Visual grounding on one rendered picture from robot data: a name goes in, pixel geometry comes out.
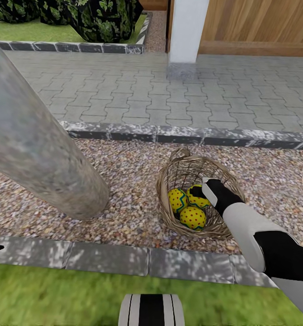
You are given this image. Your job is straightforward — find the robot trunk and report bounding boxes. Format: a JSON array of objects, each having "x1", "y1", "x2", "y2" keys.
[{"x1": 118, "y1": 294, "x2": 185, "y2": 326}]

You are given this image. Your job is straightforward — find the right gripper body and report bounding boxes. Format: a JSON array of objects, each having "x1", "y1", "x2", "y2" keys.
[{"x1": 192, "y1": 185, "x2": 206, "y2": 199}]

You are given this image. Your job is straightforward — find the easter egg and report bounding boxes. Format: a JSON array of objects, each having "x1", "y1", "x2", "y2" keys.
[
  {"x1": 168, "y1": 188, "x2": 189, "y2": 214},
  {"x1": 178, "y1": 206, "x2": 207, "y2": 231},
  {"x1": 185, "y1": 187, "x2": 211, "y2": 209}
]

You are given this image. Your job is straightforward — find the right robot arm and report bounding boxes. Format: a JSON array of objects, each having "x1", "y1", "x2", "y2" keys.
[{"x1": 189, "y1": 176, "x2": 303, "y2": 313}]

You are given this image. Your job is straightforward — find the wicker basket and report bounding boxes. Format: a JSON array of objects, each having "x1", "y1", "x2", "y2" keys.
[{"x1": 156, "y1": 146, "x2": 246, "y2": 241}]

